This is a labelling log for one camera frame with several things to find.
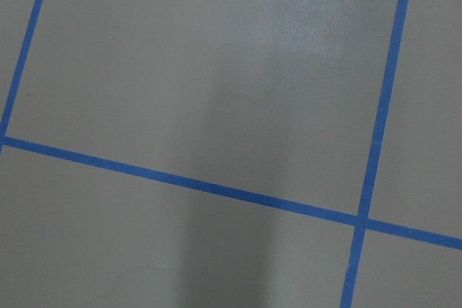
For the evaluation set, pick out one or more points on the blue tape strip crosswise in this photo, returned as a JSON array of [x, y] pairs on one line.
[[237, 194]]

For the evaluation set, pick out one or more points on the blue tape strip lengthwise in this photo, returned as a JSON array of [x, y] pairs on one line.
[[373, 159]]

